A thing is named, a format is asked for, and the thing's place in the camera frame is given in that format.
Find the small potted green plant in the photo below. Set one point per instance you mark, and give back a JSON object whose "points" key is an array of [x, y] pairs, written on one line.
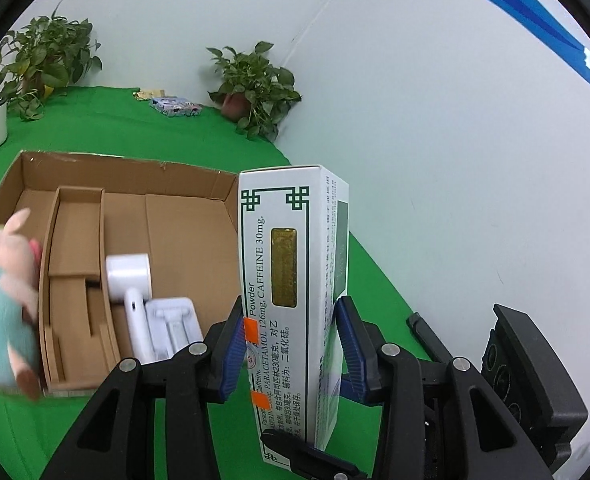
{"points": [[255, 90]]}

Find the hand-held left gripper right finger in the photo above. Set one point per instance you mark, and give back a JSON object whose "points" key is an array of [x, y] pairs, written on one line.
{"points": [[355, 350]]}

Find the white plastic tray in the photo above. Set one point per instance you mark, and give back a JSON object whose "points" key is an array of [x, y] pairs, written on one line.
{"points": [[175, 320]]}

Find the large potted green plant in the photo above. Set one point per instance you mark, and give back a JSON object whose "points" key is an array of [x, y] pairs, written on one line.
{"points": [[45, 55]]}

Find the blue wall decal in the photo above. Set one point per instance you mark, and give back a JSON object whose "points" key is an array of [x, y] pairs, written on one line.
{"points": [[540, 0]]}

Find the yellow packet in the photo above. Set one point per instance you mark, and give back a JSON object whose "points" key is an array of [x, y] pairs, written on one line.
{"points": [[147, 94]]}

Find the white medicine box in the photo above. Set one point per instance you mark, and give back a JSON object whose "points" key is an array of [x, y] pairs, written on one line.
{"points": [[285, 270]]}

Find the green table cloth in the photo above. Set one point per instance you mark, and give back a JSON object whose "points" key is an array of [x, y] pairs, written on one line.
{"points": [[125, 130]]}

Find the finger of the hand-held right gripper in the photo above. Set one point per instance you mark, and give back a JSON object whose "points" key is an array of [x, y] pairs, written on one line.
{"points": [[315, 462], [347, 388]]}

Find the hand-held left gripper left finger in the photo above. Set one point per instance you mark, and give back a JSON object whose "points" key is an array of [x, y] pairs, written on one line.
{"points": [[232, 355]]}

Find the white hair dryer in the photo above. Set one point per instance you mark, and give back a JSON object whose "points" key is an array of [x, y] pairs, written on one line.
{"points": [[127, 272]]}

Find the black bar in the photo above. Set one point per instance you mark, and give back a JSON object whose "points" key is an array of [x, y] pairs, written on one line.
{"points": [[427, 337]]}

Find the colourful patterned packet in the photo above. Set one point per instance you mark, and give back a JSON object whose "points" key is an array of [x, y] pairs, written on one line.
{"points": [[175, 106]]}

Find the blue and pink plush toy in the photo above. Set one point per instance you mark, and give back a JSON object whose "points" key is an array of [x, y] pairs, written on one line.
{"points": [[0, 320]]}

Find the large printed cardboard box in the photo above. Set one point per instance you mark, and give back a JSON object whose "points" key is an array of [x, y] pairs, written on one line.
{"points": [[185, 240]]}

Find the small plain cardboard box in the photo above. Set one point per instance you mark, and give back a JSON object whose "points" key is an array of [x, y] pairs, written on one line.
{"points": [[75, 240]]}

